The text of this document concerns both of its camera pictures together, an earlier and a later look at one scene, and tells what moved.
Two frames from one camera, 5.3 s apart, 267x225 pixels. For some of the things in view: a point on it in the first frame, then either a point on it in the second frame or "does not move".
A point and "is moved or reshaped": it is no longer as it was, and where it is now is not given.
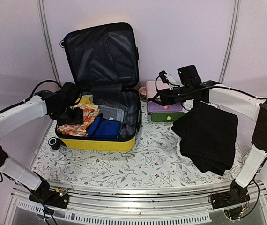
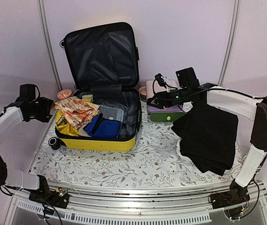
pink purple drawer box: (153, 88) does not move
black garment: (208, 137) does not move
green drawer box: (166, 116) does not move
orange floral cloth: (90, 111) is moved or reshaped
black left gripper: (78, 118) -> (48, 102)
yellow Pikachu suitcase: (103, 58) does not move
